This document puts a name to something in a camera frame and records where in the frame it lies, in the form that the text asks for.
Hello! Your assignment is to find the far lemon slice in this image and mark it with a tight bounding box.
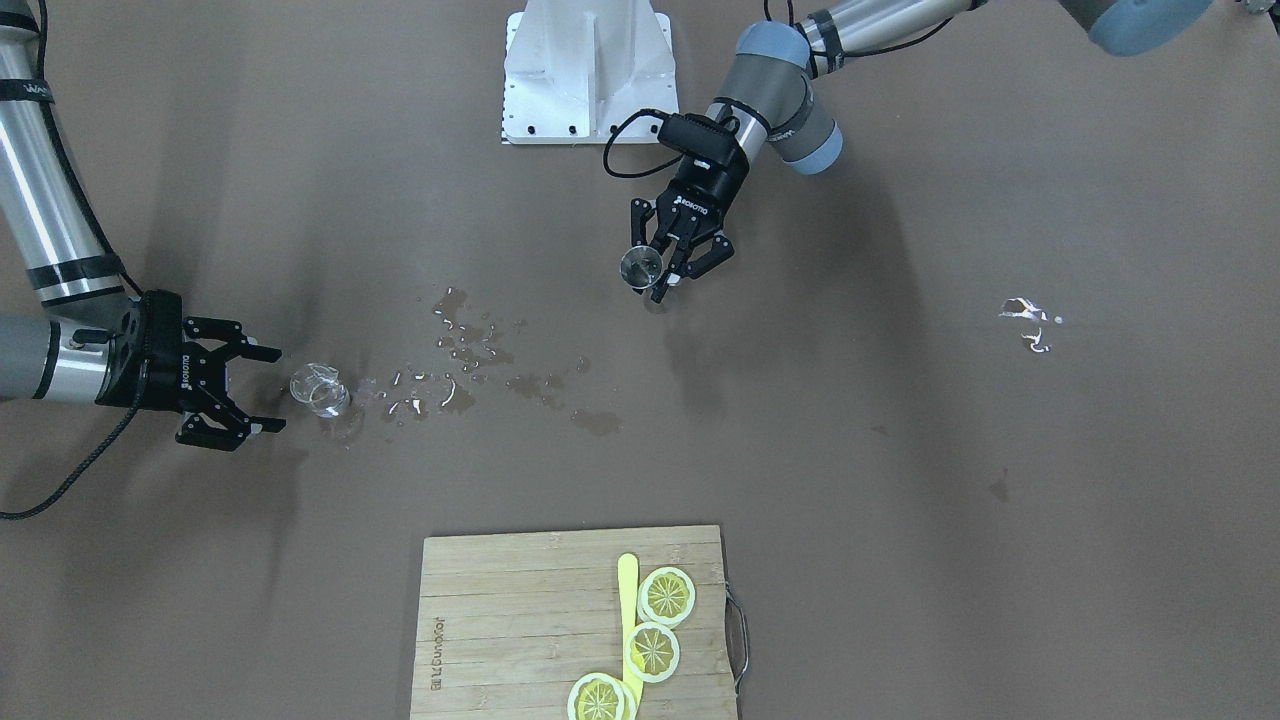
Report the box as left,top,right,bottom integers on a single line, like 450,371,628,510
637,566,698,629

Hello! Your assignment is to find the steel double jigger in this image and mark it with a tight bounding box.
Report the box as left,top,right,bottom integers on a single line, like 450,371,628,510
620,243,684,309

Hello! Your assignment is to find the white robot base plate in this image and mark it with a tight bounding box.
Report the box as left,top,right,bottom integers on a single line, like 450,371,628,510
500,1,680,145

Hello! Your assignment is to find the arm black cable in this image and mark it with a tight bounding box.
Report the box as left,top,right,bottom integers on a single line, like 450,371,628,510
603,108,681,179
0,355,151,521

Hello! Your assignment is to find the middle lemon slice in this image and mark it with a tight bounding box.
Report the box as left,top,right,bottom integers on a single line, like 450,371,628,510
623,621,681,684

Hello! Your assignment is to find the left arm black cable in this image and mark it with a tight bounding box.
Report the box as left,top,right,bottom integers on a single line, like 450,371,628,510
603,108,681,179

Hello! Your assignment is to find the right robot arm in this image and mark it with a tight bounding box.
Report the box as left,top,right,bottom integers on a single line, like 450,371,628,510
1,1,285,452

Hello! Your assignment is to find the lemon slice near handle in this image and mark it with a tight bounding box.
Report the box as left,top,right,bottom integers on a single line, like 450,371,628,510
564,673,637,720

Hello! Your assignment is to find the small clear glass measuring cup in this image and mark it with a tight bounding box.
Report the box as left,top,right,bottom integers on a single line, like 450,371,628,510
288,363,349,419

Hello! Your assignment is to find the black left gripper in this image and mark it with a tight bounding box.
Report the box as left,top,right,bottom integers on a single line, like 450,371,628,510
628,150,750,279

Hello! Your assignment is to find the wooden cutting board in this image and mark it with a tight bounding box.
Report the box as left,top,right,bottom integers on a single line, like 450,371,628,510
410,525,740,719

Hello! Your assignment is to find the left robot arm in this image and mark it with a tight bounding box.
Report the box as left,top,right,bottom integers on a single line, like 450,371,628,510
666,1,1236,325

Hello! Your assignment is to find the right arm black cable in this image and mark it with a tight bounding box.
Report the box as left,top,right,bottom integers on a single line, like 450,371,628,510
0,355,151,521

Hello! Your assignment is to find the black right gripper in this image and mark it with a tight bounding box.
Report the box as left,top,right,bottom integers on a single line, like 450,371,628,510
95,290,285,452

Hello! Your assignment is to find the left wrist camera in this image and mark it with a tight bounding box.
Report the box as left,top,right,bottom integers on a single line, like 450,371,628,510
657,113,742,167

